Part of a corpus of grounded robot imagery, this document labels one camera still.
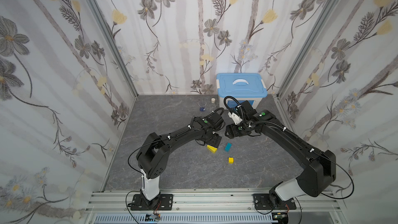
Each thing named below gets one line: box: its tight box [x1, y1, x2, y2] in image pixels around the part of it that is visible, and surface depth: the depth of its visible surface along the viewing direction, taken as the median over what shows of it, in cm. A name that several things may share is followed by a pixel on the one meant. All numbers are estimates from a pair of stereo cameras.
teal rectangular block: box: [224, 142, 233, 152], surface depth 94 cm
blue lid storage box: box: [216, 72, 268, 110], surface depth 106 cm
